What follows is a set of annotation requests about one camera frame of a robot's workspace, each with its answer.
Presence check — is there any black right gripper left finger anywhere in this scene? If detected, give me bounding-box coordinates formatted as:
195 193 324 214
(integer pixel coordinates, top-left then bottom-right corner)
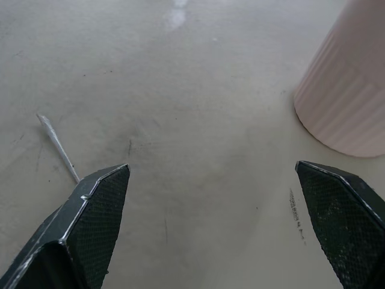
0 163 131 289

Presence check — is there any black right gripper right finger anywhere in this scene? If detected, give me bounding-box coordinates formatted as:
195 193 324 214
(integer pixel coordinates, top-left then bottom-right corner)
295 160 385 289

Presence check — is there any pink ribbed ceramic cup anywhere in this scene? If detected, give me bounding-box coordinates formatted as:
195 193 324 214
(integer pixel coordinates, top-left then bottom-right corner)
293 0 385 158

